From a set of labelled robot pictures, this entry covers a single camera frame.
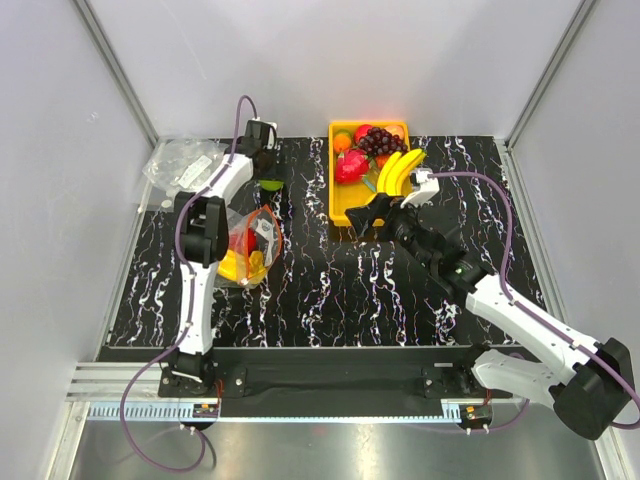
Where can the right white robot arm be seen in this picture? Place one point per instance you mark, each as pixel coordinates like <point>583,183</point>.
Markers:
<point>586,383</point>

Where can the red peach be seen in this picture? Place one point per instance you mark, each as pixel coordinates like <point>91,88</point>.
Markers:
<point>360,132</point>

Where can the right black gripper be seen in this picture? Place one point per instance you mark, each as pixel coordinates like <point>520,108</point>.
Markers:
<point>381,208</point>

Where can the yellow banana bunch in tray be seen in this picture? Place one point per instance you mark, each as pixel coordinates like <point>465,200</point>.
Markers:
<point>396,170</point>

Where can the orange fruit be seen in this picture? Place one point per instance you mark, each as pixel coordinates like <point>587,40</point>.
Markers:
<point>342,141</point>

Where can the dark purple grape bunch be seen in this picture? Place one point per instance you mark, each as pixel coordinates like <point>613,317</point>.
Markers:
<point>383,141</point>

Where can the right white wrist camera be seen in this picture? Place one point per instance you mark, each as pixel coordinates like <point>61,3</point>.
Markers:
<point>424,187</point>

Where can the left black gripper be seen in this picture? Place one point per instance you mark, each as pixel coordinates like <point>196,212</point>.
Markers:
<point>263,175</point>

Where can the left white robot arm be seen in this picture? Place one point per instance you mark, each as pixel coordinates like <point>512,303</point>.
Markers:
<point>202,239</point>

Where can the yellow banana bunch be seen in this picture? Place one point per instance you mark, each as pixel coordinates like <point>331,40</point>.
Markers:
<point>234,267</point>
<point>396,170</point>

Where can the green apple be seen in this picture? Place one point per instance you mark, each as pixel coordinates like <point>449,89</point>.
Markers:
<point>271,185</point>

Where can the yellow mango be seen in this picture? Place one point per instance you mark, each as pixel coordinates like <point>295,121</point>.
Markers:
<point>256,265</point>

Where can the pink dragon fruit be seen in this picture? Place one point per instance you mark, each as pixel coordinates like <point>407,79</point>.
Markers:
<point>351,165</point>

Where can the yellow plastic fruit tray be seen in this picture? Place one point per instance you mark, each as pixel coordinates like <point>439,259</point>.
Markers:
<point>345,196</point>

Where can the clear zip bag orange zipper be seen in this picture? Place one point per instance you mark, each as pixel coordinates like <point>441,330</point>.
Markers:
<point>268,233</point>

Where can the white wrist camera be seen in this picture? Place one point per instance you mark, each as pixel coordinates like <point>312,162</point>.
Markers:
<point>424,187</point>
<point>267,134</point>

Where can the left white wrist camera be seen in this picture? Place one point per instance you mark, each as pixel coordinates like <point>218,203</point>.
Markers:
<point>267,134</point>

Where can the stack of clear zip bags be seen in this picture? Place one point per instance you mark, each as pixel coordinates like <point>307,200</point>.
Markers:
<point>180,165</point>

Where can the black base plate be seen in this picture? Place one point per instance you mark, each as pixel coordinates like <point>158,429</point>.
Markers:
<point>406,357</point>

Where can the red apple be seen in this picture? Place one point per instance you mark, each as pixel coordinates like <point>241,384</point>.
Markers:
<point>246,241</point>

